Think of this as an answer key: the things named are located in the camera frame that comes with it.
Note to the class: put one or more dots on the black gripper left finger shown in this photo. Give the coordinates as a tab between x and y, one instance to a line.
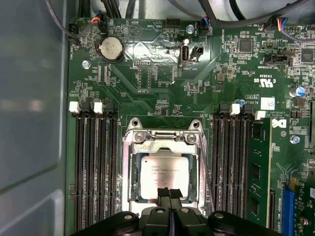
163	196

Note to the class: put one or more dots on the green RAM stick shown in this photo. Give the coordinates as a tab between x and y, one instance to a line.
258	172

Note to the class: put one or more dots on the silver CPU chip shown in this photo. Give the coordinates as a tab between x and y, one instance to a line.
165	177

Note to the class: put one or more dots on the CPU socket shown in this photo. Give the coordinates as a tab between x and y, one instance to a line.
126	172

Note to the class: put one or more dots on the black open PC case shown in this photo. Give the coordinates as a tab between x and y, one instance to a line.
29	98

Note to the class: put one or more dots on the green motherboard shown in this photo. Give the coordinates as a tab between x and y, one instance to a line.
157	86

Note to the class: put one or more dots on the blue expansion slot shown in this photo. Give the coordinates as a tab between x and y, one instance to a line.
288	211

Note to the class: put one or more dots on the internal USB port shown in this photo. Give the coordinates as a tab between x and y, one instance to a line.
185	52

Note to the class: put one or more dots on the thin metal locking lever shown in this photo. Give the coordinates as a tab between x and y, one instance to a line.
206	169

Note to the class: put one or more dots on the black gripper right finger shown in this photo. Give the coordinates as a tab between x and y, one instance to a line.
176	196

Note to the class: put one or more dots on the silver coin cell battery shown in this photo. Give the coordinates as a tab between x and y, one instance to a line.
112	48

